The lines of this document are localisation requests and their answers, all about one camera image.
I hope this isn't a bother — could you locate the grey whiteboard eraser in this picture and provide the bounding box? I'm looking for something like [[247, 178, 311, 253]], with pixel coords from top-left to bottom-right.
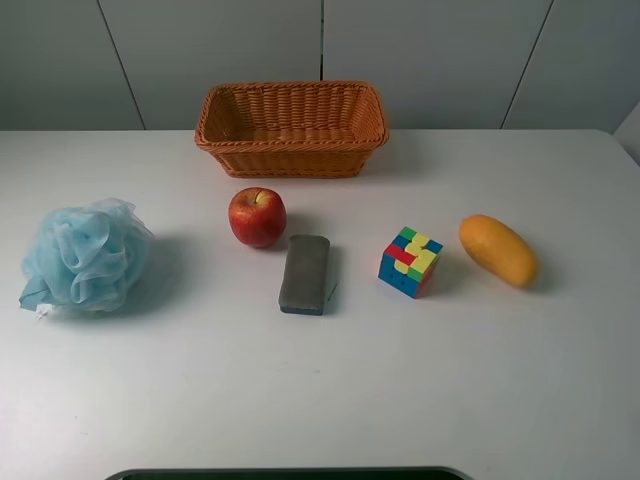
[[278, 234, 330, 316]]

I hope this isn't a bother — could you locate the red apple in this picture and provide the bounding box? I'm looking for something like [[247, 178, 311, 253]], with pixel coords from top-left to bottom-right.
[[228, 187, 287, 248]]

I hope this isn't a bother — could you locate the orange wicker basket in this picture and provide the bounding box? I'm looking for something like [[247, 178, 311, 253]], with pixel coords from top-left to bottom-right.
[[194, 80, 389, 178]]

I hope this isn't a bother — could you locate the colourful puzzle cube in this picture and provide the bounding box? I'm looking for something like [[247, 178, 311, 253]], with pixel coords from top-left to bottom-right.
[[378, 227, 443, 299]]

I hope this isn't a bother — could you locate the yellow mango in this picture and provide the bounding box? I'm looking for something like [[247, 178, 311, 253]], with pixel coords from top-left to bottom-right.
[[459, 214, 539, 288]]

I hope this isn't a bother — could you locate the light blue bath pouf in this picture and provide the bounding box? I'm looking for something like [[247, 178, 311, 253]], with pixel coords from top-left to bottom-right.
[[19, 198, 154, 312]]

